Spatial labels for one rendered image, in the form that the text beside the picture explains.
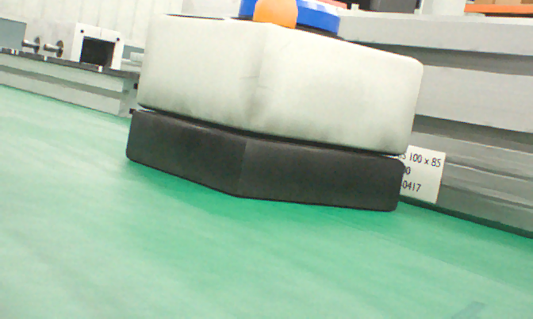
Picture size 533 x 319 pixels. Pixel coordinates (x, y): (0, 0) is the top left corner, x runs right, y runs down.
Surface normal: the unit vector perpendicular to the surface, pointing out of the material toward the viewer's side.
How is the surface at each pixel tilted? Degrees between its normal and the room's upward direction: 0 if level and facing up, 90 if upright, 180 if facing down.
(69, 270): 0
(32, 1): 90
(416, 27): 90
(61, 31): 90
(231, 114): 90
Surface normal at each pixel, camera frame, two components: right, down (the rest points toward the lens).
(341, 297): 0.18, -0.98
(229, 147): -0.78, -0.11
